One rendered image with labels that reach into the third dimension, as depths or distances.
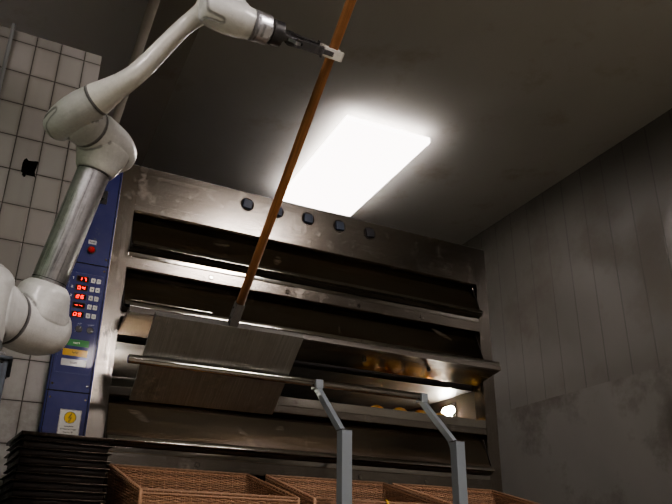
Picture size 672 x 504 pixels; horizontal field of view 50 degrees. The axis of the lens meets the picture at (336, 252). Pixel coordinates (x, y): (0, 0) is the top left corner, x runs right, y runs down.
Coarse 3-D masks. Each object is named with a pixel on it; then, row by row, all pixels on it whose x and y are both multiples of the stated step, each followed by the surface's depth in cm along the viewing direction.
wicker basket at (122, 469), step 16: (112, 464) 262; (112, 480) 255; (128, 480) 235; (144, 480) 266; (160, 480) 270; (176, 480) 272; (192, 480) 275; (208, 480) 278; (224, 480) 282; (240, 480) 285; (256, 480) 278; (112, 496) 251; (128, 496) 232; (144, 496) 222; (160, 496) 224; (176, 496) 227; (192, 496) 229; (208, 496) 231; (224, 496) 234; (240, 496) 236; (256, 496) 239; (272, 496) 242; (288, 496) 245
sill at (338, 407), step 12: (120, 384) 278; (132, 384) 280; (312, 408) 313; (336, 408) 318; (348, 408) 321; (360, 408) 324; (372, 408) 326; (384, 408) 330; (420, 420) 336; (444, 420) 343; (456, 420) 346; (468, 420) 349; (480, 420) 353
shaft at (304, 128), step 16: (352, 0) 215; (336, 32) 218; (336, 48) 220; (320, 80) 223; (320, 96) 226; (304, 128) 229; (288, 160) 234; (288, 176) 235; (272, 208) 239; (272, 224) 242; (256, 256) 246; (240, 304) 252
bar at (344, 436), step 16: (176, 368) 253; (192, 368) 255; (208, 368) 257; (224, 368) 260; (304, 384) 274; (320, 384) 275; (336, 384) 279; (352, 384) 283; (320, 400) 270; (416, 400) 298; (336, 416) 259; (432, 416) 287; (448, 432) 277; (464, 448) 270; (464, 464) 267; (336, 480) 245; (464, 480) 265; (336, 496) 243; (464, 496) 262
